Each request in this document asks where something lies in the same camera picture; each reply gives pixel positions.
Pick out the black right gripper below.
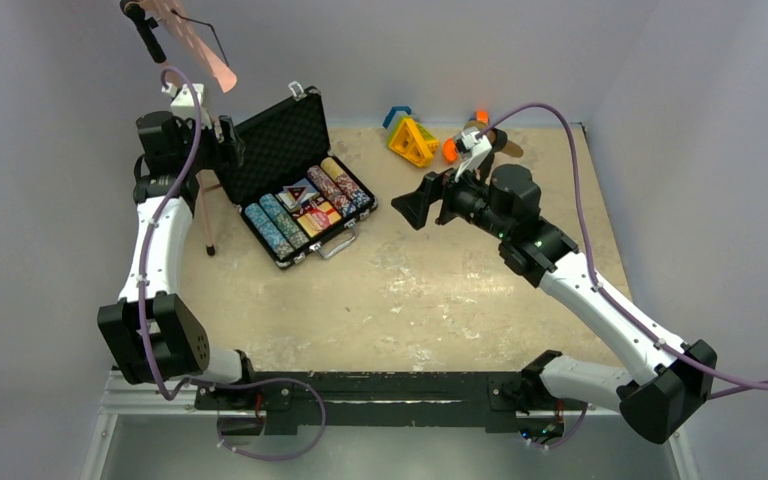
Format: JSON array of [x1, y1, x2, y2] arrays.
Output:
[[391, 156, 512, 241]]

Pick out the black poker chip case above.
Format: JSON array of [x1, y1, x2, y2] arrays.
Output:
[[214, 82, 378, 269]]

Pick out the green 20 chip stack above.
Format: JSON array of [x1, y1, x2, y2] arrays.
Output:
[[259, 194, 309, 249]]

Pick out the blue playing card box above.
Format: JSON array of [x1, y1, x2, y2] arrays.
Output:
[[276, 178, 320, 214]]

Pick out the red triangular button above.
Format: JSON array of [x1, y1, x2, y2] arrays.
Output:
[[282, 186, 308, 208]]

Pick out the red playing card box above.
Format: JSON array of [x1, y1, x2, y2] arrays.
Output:
[[292, 197, 342, 238]]

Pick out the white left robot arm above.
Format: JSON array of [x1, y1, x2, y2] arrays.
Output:
[[97, 111, 258, 409]]

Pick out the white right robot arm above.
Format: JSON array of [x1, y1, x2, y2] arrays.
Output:
[[391, 164, 717, 444]]

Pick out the orange curved toy track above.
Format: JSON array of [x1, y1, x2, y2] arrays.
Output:
[[442, 137, 459, 164]]

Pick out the yellow triangular toy block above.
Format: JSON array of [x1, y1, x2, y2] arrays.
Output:
[[387, 116, 440, 168]]

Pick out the purple red blue chip row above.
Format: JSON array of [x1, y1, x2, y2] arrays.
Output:
[[307, 166, 357, 217]]

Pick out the yellow red blue chip row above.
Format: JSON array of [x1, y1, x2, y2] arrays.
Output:
[[320, 157, 372, 208]]

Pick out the blue angled toy piece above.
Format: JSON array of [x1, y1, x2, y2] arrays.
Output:
[[382, 105, 412, 129]]

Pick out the brown wooden microphone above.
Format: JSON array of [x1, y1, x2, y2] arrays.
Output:
[[464, 120, 524, 158]]

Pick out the pink tripod stand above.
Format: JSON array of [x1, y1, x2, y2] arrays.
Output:
[[119, 0, 240, 258]]

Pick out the blue orange toy blocks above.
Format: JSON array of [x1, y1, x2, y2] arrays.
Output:
[[474, 110, 489, 124]]

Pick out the light blue chip stack in case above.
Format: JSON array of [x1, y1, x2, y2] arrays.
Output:
[[244, 203, 294, 260]]

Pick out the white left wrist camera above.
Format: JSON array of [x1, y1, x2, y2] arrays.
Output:
[[161, 83, 214, 130]]

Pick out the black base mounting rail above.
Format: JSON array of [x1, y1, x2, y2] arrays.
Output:
[[99, 367, 624, 439]]

